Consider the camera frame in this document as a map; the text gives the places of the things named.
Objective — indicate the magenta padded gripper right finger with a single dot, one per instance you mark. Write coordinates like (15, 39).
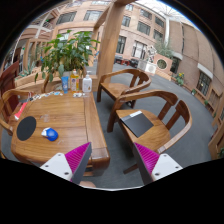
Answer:
(153, 166)

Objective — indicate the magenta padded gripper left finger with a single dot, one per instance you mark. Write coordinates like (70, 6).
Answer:
(70, 166)

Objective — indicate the blue and white computer mouse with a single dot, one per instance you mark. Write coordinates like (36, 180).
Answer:
(50, 134)

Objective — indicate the round black mouse pad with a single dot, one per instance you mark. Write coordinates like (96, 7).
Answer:
(26, 128)

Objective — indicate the black notebook on chair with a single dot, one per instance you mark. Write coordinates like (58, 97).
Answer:
(137, 123)

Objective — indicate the near wooden armchair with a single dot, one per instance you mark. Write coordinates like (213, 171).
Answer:
(156, 138)

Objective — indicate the wooden armchair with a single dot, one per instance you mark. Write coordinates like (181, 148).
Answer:
(140, 80)
(156, 138)
(9, 105)

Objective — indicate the wooden table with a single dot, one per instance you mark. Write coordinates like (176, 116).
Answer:
(76, 121)

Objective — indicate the red and white packet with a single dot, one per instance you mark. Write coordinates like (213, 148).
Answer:
(18, 114)

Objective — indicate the small packets on table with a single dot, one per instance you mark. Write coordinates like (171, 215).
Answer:
(39, 96)

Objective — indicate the left wooden armchair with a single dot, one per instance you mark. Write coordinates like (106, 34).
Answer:
(9, 105)

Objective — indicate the white pump bottle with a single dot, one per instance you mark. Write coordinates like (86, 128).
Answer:
(87, 84)

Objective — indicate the yellow liquid bottle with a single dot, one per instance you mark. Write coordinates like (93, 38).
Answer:
(74, 81)

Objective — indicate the blue tube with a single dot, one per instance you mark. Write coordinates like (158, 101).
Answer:
(65, 84)

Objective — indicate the far wooden armchair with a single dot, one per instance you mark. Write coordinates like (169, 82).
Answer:
(140, 80)

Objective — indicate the green potted plant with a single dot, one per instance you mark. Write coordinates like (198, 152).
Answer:
(67, 55)

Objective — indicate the wooden pillar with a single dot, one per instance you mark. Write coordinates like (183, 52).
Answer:
(109, 38)

